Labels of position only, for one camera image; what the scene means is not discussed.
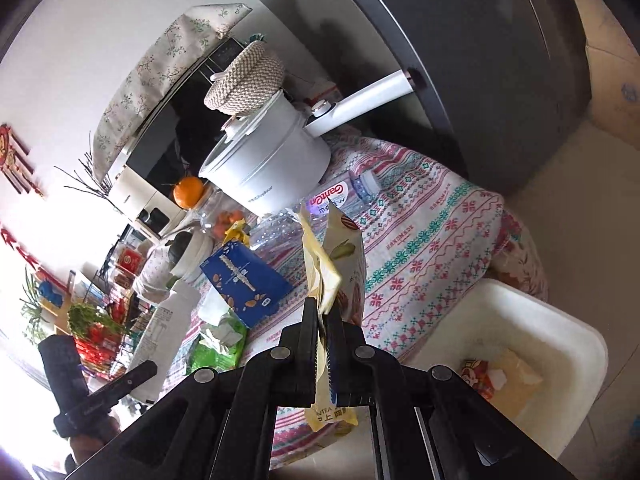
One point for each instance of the large orange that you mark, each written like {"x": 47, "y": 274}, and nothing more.
{"x": 189, "y": 192}

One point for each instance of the red wall ornament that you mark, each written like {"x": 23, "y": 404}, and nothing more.
{"x": 12, "y": 160}

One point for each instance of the small yellow packet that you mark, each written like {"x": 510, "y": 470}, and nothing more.
{"x": 236, "y": 234}

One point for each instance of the bunch of green herbs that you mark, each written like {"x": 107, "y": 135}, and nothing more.
{"x": 90, "y": 317}

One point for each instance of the red snack wrapper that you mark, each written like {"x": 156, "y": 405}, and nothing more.
{"x": 475, "y": 377}

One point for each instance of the clear plastic water bottle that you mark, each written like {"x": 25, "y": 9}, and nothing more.
{"x": 280, "y": 230}

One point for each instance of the stack of white bowls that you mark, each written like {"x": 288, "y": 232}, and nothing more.
{"x": 197, "y": 255}

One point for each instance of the white plastic bin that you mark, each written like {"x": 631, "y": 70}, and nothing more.
{"x": 560, "y": 340}

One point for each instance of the yellow plastic wrapper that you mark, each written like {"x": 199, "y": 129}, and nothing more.
{"x": 517, "y": 380}

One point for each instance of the dark green pumpkin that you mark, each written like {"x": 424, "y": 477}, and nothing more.
{"x": 177, "y": 250}

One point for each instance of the patterned red green tablecloth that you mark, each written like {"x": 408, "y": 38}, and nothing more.
{"x": 425, "y": 240}

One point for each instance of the cardboard box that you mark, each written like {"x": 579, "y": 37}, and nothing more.
{"x": 610, "y": 35}

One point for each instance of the red label jar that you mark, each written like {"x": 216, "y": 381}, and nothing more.
{"x": 129, "y": 262}

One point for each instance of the green wet wipes packet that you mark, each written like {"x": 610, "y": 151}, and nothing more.
{"x": 220, "y": 350}

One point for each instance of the white carton bottle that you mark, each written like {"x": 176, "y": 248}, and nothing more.
{"x": 165, "y": 340}

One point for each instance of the white electric cooking pot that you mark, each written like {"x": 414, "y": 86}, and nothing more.
{"x": 270, "y": 160}

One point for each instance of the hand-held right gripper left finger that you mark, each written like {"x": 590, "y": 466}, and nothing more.
{"x": 312, "y": 325}

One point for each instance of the person's left hand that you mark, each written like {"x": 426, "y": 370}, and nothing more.
{"x": 92, "y": 442}

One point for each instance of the crumpled white tissue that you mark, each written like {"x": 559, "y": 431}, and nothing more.
{"x": 215, "y": 307}

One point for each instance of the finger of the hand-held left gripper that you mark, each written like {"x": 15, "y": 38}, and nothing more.
{"x": 131, "y": 379}

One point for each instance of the floral microwave cover cloth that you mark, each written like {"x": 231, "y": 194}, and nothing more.
{"x": 165, "y": 55}

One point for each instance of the blue snack box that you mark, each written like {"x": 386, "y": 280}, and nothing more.
{"x": 245, "y": 280}

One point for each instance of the beige yellow snack packet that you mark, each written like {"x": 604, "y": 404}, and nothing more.
{"x": 345, "y": 255}

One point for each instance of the red floral under cloth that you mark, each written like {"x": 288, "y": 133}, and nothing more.
{"x": 522, "y": 260}

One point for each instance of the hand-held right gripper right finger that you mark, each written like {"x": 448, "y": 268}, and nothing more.
{"x": 336, "y": 350}

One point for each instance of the dark grey refrigerator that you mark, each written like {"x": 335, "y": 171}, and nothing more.
{"x": 475, "y": 60}

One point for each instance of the small floral cloth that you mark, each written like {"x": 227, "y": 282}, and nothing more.
{"x": 152, "y": 275}

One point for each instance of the black microwave oven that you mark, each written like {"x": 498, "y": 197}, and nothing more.
{"x": 170, "y": 130}

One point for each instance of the dry twig bundle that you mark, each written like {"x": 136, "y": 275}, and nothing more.
{"x": 85, "y": 180}

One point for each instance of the glass jar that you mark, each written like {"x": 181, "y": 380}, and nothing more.
{"x": 215, "y": 210}

